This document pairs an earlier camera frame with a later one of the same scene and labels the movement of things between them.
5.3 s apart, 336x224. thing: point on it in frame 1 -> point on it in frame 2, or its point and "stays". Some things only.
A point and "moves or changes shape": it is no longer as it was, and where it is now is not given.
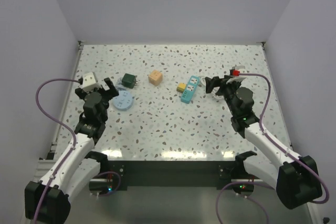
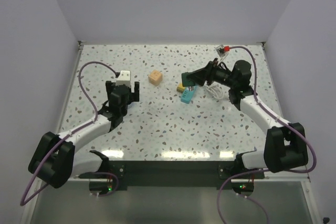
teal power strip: [190, 88] stays
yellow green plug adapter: [181, 87] stays
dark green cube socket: [129, 81] moves or changes shape
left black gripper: [109, 93] -> [134, 96]
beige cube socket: [155, 77] stays
